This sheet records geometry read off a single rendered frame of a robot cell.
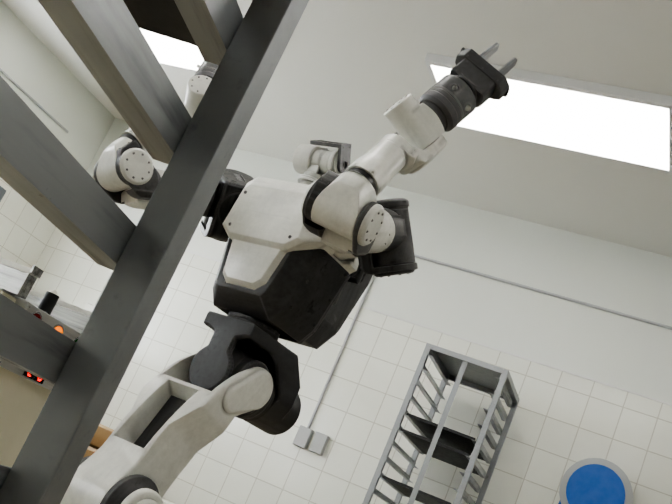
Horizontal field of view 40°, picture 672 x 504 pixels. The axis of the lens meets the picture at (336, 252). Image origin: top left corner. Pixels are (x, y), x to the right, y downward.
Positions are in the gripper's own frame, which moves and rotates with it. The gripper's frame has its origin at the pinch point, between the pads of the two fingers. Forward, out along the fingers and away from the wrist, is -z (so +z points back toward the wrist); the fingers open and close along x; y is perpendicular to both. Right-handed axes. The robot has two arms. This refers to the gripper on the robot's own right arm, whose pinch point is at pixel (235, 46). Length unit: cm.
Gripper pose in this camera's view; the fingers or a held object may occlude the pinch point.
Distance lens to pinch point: 232.0
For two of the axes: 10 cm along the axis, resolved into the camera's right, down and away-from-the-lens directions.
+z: -2.9, 7.2, -6.4
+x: 5.9, -3.9, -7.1
